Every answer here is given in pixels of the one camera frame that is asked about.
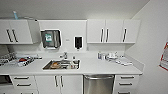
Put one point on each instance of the stainless steel dishwasher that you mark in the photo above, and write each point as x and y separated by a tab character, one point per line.
99	85

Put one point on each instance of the white drawer unit beside dishwasher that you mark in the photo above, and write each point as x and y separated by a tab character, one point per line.
126	84

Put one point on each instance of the dish soap bottle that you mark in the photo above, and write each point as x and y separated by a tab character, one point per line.
99	55

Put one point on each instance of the chrome faucet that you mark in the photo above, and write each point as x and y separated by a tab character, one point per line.
64	55

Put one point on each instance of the stainless steel sink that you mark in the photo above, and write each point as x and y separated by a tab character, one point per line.
60	65

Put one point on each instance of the grey paper towel dispenser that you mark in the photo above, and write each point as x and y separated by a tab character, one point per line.
50	39

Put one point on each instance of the white under-sink cabinet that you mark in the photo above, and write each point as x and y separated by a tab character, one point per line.
59	85

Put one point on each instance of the dish rack with dishes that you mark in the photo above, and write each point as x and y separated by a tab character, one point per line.
20	60

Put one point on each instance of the white drawer unit beside microwave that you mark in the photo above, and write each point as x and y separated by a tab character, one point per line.
22	84

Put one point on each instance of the blue bottle on cabinet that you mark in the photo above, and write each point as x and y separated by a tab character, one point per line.
15	15

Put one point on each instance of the black wall soap dispenser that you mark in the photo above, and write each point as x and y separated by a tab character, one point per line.
78	42

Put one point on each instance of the white three-door wall cabinet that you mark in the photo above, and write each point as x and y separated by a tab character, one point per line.
113	31

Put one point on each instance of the white two-door wall cabinet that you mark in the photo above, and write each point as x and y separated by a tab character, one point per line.
20	31

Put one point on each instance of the wall notice poster board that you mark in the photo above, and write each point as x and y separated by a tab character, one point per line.
164	56

